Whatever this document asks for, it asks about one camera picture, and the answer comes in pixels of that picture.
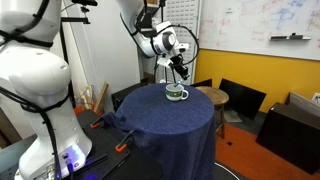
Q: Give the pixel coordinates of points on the black PC tower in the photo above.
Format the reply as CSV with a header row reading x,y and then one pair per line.
x,y
123,96

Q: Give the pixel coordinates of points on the black box cabinet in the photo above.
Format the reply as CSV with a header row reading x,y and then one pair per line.
x,y
290,136

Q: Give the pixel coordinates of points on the white backed monitor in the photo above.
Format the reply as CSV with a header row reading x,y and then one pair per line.
x,y
303,103

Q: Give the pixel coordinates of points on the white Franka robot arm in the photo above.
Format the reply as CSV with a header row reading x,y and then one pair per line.
x,y
36,83

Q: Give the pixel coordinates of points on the gray round floor base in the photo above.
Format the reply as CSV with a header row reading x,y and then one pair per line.
x,y
225,173

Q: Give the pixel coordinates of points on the wooden plank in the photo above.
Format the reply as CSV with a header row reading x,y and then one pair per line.
x,y
101,97
88,96

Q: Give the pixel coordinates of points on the white box with blue print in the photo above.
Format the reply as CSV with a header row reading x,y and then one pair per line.
x,y
316,97

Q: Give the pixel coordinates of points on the white mug with green band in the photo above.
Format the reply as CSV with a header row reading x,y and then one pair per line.
x,y
173,95

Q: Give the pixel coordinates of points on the large whiteboard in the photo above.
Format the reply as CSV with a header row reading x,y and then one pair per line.
x,y
253,20

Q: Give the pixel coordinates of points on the black camera pole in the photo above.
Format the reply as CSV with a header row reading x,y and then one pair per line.
x,y
87,2

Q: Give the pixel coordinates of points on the blue cloth covered table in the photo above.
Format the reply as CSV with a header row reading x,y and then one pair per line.
x,y
160,133

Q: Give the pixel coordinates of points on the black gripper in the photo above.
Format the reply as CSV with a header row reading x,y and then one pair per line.
x,y
177,63

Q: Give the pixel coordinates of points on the black whiteboard tray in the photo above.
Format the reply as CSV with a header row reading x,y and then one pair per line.
x,y
290,37

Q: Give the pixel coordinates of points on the orange bucket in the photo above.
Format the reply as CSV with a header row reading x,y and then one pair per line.
x,y
81,109

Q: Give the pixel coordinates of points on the gray floor sheet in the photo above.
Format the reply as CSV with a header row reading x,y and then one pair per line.
x,y
233,116

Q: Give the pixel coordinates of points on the round wooden stool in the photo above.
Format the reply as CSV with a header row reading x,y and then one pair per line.
x,y
213,95

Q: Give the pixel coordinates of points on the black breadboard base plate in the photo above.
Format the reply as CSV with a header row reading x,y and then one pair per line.
x,y
133,166

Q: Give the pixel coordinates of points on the white pegboard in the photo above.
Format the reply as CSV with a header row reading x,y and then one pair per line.
x,y
191,10

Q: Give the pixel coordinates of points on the large black monitor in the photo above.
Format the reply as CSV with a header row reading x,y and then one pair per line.
x,y
243,98

